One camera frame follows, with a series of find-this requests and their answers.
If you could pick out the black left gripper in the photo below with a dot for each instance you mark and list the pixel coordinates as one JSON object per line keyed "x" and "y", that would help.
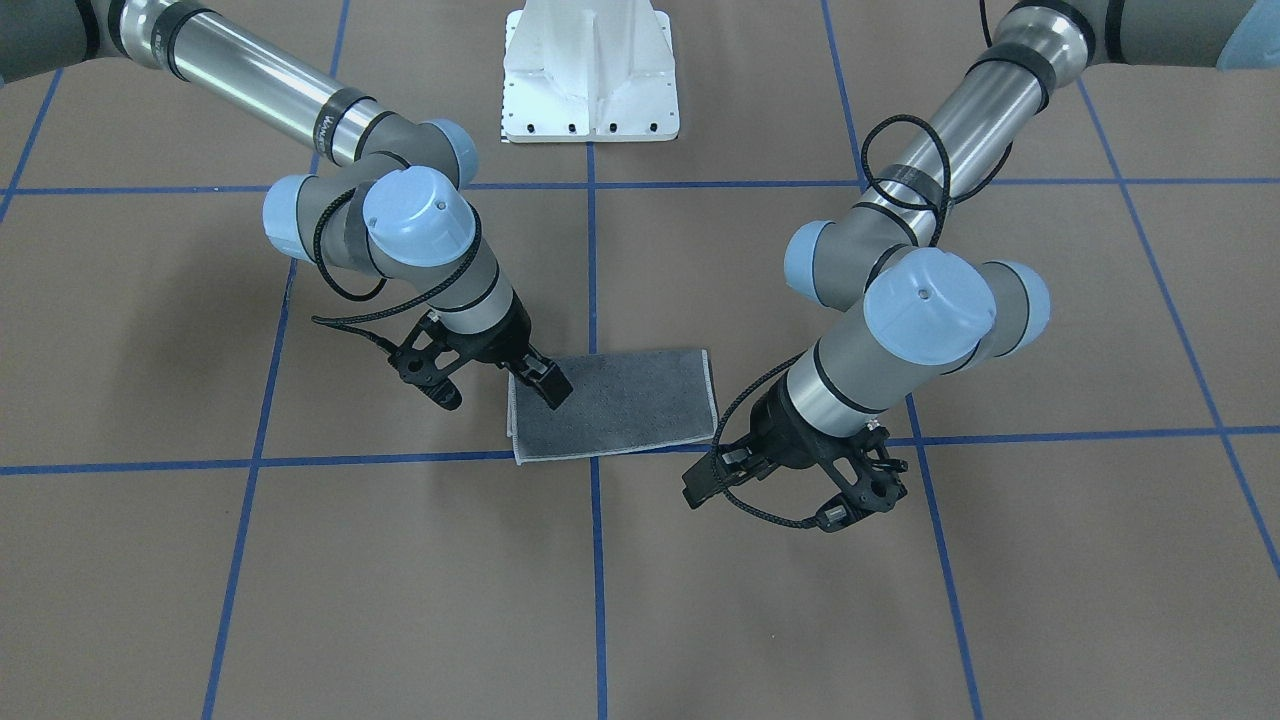
{"x": 790, "y": 441}

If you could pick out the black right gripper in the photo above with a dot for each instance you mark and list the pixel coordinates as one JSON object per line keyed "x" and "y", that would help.
{"x": 497, "y": 341}

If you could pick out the pink and grey towel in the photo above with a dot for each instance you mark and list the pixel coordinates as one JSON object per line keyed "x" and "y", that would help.
{"x": 619, "y": 403}

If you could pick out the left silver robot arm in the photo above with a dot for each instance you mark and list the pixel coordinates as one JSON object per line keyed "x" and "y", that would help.
{"x": 910, "y": 311}

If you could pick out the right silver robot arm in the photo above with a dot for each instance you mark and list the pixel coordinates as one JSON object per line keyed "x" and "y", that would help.
{"x": 392, "y": 212}

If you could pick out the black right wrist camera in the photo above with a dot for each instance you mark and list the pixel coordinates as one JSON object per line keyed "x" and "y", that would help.
{"x": 426, "y": 361}

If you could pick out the white pedestal column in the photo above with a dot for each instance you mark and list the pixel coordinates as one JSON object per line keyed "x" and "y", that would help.
{"x": 589, "y": 72}

